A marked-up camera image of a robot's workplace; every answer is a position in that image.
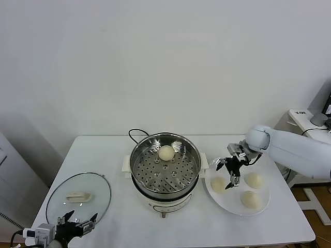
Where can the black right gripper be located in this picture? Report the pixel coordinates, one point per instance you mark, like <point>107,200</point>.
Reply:
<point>236,164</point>

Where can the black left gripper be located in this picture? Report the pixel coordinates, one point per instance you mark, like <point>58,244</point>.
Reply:
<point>67,230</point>

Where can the white steamed baozi bun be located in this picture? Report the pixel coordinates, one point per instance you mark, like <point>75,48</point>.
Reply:
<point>250,199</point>
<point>254,180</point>
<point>217,184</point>
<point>166,153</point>

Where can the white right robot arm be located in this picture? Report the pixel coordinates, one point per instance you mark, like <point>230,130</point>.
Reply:
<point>297,152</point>

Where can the perforated stainless steel steamer basket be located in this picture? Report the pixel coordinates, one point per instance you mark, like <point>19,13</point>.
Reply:
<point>165,173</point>

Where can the white round plate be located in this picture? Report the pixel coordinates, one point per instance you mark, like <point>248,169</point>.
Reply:
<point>232,204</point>

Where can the white cabinet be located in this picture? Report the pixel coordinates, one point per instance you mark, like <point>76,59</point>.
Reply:
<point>15,180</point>

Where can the white side desk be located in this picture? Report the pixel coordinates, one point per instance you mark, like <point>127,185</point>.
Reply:
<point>302,121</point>

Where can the grey rounded desk object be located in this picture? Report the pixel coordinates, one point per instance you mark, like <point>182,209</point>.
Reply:
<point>318,119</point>

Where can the grey computer monitor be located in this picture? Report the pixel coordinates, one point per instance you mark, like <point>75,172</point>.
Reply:
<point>320,95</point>

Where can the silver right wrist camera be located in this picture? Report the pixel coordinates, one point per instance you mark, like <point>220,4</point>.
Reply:
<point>234,149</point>

